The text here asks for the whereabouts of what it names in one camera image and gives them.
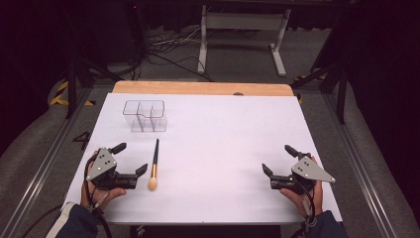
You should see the black tripod stand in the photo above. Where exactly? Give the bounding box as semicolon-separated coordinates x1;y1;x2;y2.
290;59;348;125
63;56;125;120

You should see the wooden table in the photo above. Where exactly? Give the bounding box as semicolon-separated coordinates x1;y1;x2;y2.
112;80;295;97

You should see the white table mat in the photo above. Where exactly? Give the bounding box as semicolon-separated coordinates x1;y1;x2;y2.
62;92;344;226

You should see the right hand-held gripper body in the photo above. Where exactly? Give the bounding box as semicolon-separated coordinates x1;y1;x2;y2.
269;152;337;196

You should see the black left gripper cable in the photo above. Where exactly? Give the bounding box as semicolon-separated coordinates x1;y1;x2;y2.
21;155;113;238

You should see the clear plastic organizer box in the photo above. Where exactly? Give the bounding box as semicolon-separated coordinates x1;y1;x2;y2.
122;99;168;134

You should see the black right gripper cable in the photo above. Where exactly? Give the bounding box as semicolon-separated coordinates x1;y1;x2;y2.
290;188;316;238

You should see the black floor cable bundle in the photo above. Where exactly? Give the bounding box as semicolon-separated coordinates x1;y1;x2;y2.
145;26;216;83

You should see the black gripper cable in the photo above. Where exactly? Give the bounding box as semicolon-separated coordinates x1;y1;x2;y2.
21;155;113;238
290;188;316;238

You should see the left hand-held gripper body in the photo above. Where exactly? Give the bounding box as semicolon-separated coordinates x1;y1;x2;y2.
86;147;139;191

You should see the person's left hand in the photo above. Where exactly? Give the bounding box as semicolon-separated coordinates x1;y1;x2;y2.
79;150;128;212

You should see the metal floor rail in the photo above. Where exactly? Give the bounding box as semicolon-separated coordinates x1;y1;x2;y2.
321;93;399;238
0;88;95;238

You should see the person's right hand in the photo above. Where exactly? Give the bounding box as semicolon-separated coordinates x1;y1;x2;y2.
279;156;325;218

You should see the white metal desk frame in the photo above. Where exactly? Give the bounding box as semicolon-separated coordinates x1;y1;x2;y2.
196;4;292;77

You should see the black gold makeup brush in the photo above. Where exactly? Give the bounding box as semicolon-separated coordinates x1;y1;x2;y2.
147;138;160;191

